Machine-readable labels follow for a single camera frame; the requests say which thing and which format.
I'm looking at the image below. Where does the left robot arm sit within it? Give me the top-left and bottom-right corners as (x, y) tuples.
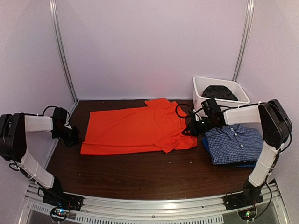
(0, 106), (80, 207)

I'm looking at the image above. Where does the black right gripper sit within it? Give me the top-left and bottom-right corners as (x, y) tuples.
(183, 116), (218, 137)

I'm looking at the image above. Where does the orange garment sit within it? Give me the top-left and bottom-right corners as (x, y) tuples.
(80, 98), (197, 155)

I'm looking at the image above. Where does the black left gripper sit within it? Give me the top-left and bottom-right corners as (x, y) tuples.
(51, 126), (83, 148)

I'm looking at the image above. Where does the folded blue garment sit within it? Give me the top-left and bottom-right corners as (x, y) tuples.
(201, 138), (257, 168)

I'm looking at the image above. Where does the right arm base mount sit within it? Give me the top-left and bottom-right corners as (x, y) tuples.
(223, 192), (263, 221)

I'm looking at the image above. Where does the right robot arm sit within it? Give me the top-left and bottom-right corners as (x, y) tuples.
(182, 98), (292, 206)

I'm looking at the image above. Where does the left aluminium corner post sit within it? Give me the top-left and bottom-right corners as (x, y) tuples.
(49, 0), (78, 103)

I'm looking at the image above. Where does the blue checked button shirt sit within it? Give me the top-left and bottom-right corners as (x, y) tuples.
(204, 124), (263, 163)

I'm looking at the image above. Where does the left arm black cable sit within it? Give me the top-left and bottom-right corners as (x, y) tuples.
(42, 105), (71, 122)

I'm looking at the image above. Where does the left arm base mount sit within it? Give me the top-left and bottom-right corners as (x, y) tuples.
(43, 193), (84, 223)

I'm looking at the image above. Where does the right aluminium corner post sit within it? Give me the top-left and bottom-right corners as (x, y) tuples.
(232, 0), (255, 82)

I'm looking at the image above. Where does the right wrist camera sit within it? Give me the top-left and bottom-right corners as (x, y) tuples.
(188, 109), (202, 121)

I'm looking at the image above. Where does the dark garment in bin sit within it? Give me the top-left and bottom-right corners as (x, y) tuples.
(202, 85), (238, 101)

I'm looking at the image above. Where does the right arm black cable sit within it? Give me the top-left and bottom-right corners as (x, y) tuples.
(175, 103), (194, 119)

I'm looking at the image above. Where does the white plastic laundry bin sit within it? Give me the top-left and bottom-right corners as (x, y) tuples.
(193, 77), (250, 110)

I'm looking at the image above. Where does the aluminium front rail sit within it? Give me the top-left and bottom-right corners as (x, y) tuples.
(17, 182), (292, 224)

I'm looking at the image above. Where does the aluminium corner post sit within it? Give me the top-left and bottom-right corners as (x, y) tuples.
(232, 0), (255, 82)
(49, 0), (78, 103)

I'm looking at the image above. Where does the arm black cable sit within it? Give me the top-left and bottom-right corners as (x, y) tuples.
(42, 105), (71, 122)
(175, 103), (194, 119)

